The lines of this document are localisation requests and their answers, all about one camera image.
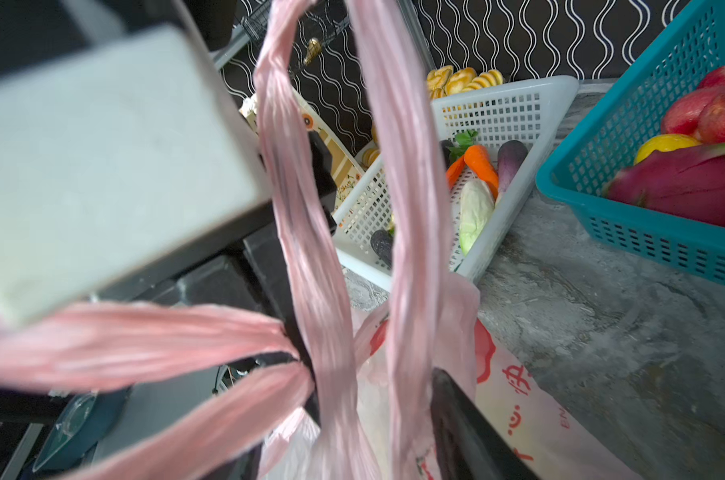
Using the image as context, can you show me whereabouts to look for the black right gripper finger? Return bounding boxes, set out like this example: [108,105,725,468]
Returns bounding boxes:
[430,368,536,480]

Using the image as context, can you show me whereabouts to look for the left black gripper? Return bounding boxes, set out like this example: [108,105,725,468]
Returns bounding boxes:
[91,131,340,480]

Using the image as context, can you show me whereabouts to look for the pink plastic grocery bag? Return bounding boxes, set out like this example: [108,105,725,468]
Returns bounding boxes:
[0,0,645,480]

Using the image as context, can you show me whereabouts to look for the white plastic vegetable basket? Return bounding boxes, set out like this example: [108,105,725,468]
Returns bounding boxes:
[334,76,579,290]

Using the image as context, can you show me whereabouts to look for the cream canvas tote bag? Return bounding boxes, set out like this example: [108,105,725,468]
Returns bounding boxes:
[294,90,362,212]

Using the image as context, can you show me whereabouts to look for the orange carrot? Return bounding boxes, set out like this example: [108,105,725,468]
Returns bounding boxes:
[446,145,500,199]

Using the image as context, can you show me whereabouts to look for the striped long bread front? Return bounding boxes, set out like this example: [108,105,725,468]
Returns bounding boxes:
[426,65,504,100]

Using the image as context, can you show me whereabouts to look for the purple eggplant right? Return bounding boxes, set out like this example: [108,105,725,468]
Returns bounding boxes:
[497,140,527,197]

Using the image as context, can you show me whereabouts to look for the pink dragon fruit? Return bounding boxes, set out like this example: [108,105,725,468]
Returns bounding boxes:
[602,143,725,228]

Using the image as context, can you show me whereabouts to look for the red apple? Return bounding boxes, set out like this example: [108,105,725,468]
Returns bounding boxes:
[660,66,725,144]

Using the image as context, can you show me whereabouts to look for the teal plastic fruit basket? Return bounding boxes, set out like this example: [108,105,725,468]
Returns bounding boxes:
[537,1,725,286]

